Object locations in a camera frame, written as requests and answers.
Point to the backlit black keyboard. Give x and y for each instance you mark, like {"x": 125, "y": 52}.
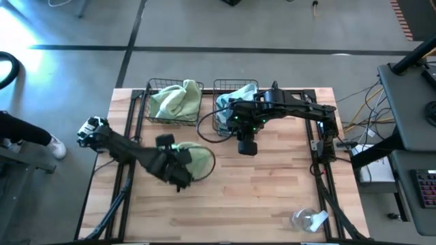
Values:
{"x": 425, "y": 188}

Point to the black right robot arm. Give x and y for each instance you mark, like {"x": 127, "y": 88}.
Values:
{"x": 299, "y": 107}

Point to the black hoop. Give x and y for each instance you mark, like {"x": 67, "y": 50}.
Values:
{"x": 16, "y": 68}

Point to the black mat orange striped edge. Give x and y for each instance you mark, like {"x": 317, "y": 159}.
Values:
{"x": 422, "y": 17}

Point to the clear spray bottle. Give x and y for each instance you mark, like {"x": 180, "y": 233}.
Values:
{"x": 304, "y": 219}

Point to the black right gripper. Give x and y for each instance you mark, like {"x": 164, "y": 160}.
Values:
{"x": 247, "y": 147}

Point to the grey desk with keyboard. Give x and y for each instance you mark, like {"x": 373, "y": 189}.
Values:
{"x": 403, "y": 204}

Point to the person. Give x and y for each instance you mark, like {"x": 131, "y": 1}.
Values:
{"x": 24, "y": 127}

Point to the grey metal bar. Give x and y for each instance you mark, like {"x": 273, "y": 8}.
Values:
{"x": 34, "y": 164}

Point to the black pole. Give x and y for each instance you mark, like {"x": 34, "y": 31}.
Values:
{"x": 408, "y": 59}

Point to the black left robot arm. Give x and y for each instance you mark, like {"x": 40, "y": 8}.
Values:
{"x": 119, "y": 146}

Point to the silver mounting bracket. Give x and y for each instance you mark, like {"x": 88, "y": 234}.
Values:
{"x": 313, "y": 145}

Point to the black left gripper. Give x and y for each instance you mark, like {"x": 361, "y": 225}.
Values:
{"x": 170, "y": 166}

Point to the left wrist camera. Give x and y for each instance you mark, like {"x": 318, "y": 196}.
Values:
{"x": 165, "y": 140}

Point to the white box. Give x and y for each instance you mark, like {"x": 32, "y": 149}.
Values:
{"x": 374, "y": 170}

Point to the small black object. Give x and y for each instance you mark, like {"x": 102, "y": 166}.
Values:
{"x": 393, "y": 216}

